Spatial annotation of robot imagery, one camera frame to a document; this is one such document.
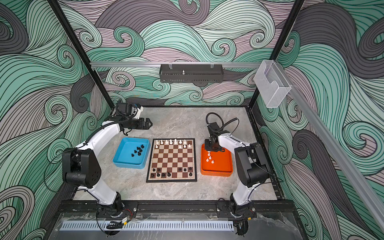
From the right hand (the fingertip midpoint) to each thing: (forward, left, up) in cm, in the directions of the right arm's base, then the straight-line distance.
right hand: (209, 147), depth 95 cm
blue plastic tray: (-5, +49, 0) cm, 49 cm away
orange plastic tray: (-10, -5, -1) cm, 11 cm away
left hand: (+9, +40, +15) cm, 43 cm away
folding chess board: (-9, +23, -1) cm, 25 cm away
